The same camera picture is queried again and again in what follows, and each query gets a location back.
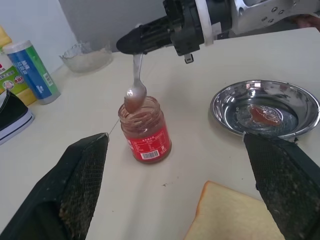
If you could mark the steel bowl with jam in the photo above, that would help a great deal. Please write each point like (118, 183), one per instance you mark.
(295, 100)

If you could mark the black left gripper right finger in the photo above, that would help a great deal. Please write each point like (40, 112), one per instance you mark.
(282, 180)

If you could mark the white bread slice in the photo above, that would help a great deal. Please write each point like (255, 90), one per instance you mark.
(230, 215)

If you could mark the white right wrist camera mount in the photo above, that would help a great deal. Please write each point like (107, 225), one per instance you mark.
(206, 22)

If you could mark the clear scalloped glass bowl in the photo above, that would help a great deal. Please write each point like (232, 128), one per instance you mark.
(85, 58)

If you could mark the glass jam jar red label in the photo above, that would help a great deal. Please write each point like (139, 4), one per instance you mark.
(147, 135)

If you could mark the red jam blob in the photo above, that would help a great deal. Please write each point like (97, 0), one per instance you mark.
(262, 115)

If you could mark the yellow package with green label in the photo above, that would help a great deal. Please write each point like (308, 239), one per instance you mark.
(17, 85)

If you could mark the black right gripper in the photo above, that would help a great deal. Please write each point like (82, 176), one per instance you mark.
(187, 27)

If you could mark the black canvas sneaker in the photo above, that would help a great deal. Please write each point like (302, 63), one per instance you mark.
(12, 117)

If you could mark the metal spoon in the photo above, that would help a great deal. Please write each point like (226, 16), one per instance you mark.
(136, 95)

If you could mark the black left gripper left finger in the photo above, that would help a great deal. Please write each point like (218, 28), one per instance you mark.
(62, 180)

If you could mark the blue green cylindrical canister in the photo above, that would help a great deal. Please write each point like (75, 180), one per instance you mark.
(35, 72)

